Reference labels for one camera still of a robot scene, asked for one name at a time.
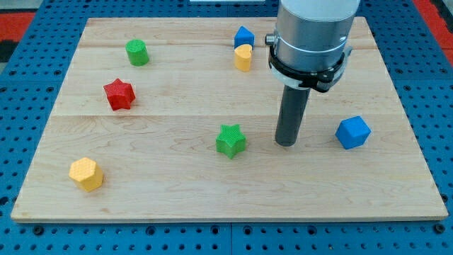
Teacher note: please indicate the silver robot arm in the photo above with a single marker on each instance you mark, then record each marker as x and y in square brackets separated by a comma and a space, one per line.
[310, 35]

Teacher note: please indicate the blue cube block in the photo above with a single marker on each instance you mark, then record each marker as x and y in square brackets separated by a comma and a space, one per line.
[352, 132]

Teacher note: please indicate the green star block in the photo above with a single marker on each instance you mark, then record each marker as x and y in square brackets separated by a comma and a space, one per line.
[230, 141]

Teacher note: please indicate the light wooden board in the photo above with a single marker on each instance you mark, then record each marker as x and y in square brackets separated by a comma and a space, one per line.
[159, 158]

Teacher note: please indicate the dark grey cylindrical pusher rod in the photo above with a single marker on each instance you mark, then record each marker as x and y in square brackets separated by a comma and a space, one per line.
[290, 117]

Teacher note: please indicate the yellow heart block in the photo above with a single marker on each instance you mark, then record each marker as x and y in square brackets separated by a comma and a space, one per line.
[242, 57]

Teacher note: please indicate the blue pentagon house block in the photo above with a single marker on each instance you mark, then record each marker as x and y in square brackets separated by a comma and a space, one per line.
[244, 36]

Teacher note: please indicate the red star block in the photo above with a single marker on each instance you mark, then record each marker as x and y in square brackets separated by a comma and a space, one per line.
[120, 95]

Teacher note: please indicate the green cylinder block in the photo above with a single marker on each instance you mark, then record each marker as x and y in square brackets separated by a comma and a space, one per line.
[137, 52]

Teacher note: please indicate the yellow hexagon block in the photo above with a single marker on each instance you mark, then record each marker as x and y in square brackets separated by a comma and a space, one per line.
[86, 174]

